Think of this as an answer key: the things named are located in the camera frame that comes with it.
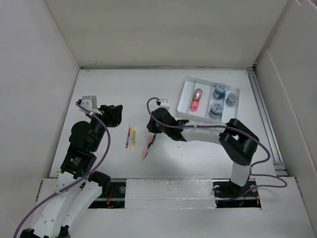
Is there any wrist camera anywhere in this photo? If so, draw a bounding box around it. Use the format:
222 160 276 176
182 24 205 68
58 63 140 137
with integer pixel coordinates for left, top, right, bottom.
79 96 97 111
156 99 170 110

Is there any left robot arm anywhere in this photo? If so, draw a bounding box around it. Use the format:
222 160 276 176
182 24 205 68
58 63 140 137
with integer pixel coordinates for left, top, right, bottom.
14 100 123 238

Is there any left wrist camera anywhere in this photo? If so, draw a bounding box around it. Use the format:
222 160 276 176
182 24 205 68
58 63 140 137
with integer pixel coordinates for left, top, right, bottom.
79 96 97 111

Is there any purple cable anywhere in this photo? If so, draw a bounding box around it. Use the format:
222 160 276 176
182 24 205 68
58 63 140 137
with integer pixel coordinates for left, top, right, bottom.
146 97 288 201
12 100 112 238

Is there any blue pen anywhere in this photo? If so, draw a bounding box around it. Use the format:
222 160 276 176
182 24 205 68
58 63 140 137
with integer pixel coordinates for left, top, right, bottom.
142 134 157 160

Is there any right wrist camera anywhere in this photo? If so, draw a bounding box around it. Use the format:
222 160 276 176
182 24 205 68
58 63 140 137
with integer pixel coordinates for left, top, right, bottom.
156 99 170 110

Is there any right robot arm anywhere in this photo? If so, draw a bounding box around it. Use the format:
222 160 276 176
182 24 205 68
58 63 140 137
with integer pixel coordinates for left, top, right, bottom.
147 108 258 198

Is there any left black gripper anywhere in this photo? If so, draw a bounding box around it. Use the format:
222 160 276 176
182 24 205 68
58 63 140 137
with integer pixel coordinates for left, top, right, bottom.
87 104 122 151

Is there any white organizer tray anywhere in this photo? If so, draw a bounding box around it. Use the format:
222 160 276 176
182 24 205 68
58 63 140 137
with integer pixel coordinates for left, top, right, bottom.
176 77 240 124

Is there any orange pen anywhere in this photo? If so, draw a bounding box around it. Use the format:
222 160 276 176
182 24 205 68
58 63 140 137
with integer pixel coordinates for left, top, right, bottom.
142 135 153 159

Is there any aluminium rail right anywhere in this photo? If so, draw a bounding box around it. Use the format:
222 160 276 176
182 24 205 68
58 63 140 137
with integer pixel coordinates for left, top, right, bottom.
247 69 288 177

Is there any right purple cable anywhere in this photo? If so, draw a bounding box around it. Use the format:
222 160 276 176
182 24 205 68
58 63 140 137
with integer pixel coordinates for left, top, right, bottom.
146 97 288 201

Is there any red pen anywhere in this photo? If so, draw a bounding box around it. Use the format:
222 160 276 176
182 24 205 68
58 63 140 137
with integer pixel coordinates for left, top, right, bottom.
125 126 131 148

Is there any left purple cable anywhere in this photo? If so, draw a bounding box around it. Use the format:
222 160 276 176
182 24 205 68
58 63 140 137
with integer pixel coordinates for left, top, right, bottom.
12 100 112 238

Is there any pink cap marker tube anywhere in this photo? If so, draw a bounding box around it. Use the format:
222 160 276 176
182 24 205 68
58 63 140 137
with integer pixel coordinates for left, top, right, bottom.
190 88 203 112

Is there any black pen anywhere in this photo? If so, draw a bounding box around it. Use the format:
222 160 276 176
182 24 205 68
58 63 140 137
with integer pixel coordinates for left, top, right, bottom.
146 134 156 154

